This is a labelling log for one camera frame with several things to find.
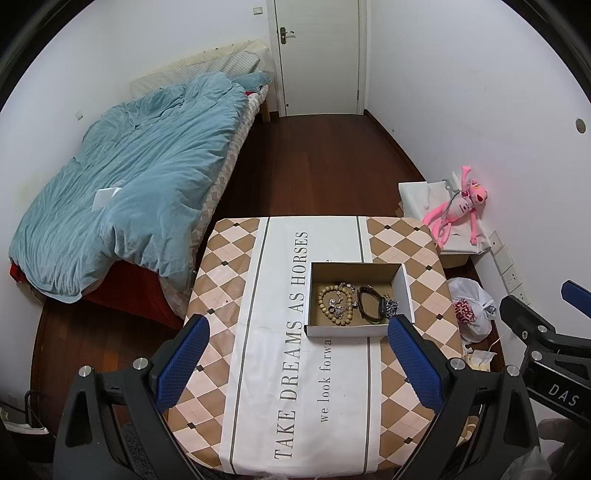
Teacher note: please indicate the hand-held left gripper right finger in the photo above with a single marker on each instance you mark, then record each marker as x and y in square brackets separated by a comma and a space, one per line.
[415, 364]

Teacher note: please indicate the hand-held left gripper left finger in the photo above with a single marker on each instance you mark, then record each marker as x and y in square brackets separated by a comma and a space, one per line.
[182, 364]

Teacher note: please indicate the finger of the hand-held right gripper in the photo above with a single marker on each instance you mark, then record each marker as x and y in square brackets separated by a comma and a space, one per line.
[521, 316]
[579, 297]

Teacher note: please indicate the cardboard box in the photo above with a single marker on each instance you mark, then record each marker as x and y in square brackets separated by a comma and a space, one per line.
[351, 330]

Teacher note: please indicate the white plastic bag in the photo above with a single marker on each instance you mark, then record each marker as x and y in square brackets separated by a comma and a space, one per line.
[466, 309]

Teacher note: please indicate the crumpled white tissues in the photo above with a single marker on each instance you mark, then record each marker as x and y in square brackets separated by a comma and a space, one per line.
[480, 357]

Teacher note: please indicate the checked brown tablecloth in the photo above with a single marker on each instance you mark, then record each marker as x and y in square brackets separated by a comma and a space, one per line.
[277, 369]

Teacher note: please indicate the pink plush toy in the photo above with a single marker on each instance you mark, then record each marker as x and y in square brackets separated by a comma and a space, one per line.
[461, 207]

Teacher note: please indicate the white paper sheet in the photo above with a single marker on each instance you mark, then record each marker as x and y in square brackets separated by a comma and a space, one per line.
[106, 198]

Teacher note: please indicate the bed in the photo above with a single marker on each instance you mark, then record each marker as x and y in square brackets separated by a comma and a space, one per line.
[217, 184]

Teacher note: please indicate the blue duvet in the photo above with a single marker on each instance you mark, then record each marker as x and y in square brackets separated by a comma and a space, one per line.
[138, 184]

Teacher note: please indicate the checked pillow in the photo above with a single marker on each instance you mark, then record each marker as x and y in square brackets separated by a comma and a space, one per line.
[221, 64]

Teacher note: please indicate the white door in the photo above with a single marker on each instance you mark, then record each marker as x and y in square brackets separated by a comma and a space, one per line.
[318, 55]

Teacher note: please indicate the white wall sockets row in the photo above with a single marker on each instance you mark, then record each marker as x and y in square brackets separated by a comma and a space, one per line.
[508, 267]

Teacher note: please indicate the round wall hole cover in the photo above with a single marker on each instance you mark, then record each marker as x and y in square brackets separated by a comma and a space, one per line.
[580, 126]

